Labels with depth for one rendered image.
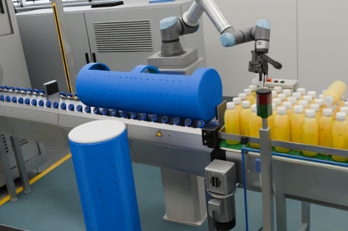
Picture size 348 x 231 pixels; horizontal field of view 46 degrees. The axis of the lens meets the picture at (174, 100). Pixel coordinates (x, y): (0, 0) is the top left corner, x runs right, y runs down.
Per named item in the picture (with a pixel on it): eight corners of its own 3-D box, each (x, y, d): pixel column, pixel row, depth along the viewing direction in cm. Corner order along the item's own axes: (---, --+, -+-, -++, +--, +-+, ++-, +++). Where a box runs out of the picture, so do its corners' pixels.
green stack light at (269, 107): (259, 111, 167) (259, 99, 166) (275, 112, 164) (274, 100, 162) (254, 116, 162) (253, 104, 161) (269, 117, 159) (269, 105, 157)
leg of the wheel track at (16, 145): (28, 190, 367) (12, 125, 348) (32, 191, 364) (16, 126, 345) (23, 193, 363) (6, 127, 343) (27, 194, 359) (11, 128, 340)
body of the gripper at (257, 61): (253, 74, 217) (255, 51, 218) (269, 74, 213) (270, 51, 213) (247, 72, 211) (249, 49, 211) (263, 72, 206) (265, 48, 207)
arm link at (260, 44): (271, 43, 213) (265, 40, 206) (271, 52, 213) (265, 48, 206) (258, 43, 217) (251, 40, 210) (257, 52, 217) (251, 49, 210)
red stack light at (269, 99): (259, 99, 166) (259, 89, 164) (274, 100, 162) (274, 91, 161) (252, 104, 161) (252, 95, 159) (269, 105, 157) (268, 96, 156)
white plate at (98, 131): (126, 135, 190) (126, 138, 190) (123, 116, 216) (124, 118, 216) (66, 145, 186) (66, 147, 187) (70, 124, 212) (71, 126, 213)
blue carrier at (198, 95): (110, 97, 280) (102, 57, 271) (225, 109, 233) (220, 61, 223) (80, 113, 259) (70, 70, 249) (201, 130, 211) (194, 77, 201)
